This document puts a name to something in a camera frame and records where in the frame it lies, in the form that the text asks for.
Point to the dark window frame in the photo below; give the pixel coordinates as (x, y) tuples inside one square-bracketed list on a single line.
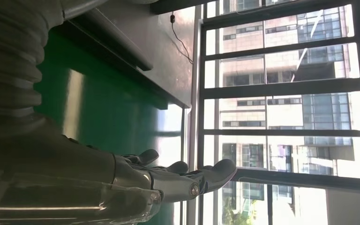
[(279, 88)]

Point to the black weighing device with column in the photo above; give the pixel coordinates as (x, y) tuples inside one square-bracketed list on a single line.
[(121, 43)]

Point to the green conveyor belt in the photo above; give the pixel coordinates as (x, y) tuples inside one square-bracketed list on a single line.
[(105, 108)]

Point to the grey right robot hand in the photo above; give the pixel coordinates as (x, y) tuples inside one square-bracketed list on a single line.
[(59, 174)]

